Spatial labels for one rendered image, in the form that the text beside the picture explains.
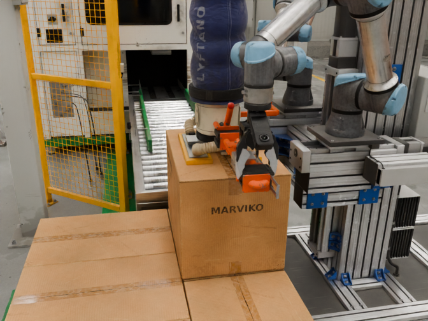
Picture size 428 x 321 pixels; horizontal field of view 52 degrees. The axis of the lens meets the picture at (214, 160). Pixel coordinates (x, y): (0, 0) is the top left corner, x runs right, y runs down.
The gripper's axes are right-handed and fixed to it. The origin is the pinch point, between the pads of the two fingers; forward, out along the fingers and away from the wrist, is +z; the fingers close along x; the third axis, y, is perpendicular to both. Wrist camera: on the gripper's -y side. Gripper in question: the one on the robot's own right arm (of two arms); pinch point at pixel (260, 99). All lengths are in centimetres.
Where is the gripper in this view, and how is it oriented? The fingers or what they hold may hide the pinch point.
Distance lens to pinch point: 209.2
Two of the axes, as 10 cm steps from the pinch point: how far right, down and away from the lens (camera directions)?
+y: 1.6, 3.5, -9.2
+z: -0.1, 9.4, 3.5
